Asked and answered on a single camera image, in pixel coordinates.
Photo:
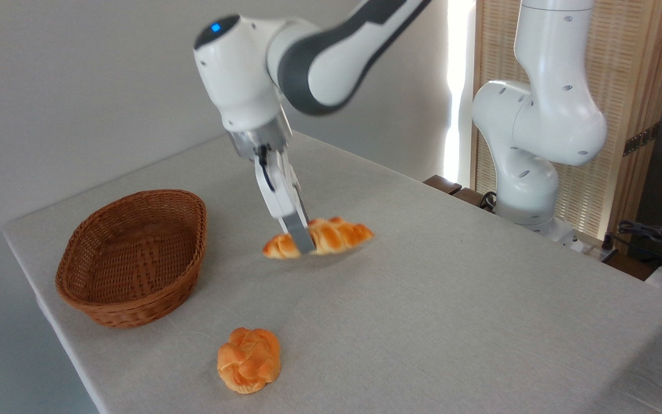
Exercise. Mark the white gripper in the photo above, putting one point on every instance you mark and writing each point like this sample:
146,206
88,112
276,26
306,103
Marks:
279,190

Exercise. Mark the long braided bread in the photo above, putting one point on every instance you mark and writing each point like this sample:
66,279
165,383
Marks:
342,236

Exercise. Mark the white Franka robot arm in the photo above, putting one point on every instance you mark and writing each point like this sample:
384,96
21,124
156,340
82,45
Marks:
319,63

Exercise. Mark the round knotted bread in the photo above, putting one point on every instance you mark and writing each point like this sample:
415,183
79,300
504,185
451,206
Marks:
249,359

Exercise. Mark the brown wicker basket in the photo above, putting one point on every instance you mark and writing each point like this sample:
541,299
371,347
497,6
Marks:
135,259

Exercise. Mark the dark brown wooden block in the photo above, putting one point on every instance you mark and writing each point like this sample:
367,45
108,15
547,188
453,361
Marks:
472,197
443,184

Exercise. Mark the light grey tablecloth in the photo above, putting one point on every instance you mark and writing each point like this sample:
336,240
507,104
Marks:
451,322

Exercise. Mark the brass screen hinge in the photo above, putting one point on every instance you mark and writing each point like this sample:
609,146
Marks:
641,140

